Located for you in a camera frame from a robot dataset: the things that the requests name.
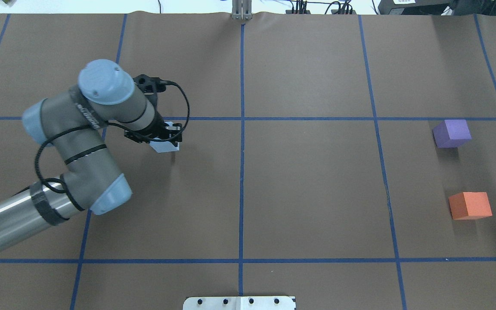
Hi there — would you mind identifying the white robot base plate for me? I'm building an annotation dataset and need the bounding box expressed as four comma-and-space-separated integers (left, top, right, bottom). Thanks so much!
182, 296, 297, 310

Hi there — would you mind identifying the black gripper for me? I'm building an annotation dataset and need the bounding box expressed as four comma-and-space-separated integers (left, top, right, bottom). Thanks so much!
124, 74, 183, 143

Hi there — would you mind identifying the light blue foam block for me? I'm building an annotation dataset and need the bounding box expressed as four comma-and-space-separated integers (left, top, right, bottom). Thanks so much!
149, 121, 183, 153

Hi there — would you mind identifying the orange foam block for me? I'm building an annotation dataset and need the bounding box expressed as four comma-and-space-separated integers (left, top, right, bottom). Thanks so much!
447, 192, 493, 220

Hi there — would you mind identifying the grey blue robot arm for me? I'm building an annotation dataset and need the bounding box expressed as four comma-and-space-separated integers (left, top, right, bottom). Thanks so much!
0, 59, 187, 252

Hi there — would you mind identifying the black device on desk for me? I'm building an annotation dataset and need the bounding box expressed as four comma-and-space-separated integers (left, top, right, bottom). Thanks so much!
377, 0, 496, 16

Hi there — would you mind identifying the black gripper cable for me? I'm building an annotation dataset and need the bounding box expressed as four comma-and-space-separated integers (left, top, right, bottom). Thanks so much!
34, 80, 191, 194

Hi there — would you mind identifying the purple foam block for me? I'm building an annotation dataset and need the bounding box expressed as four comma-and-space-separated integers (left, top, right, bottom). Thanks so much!
432, 119, 472, 149

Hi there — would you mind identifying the aluminium frame post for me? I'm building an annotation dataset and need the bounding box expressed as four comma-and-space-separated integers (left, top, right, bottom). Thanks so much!
232, 0, 253, 20

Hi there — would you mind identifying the black power strip with cables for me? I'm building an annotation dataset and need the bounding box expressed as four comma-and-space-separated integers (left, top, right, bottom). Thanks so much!
280, 0, 357, 15

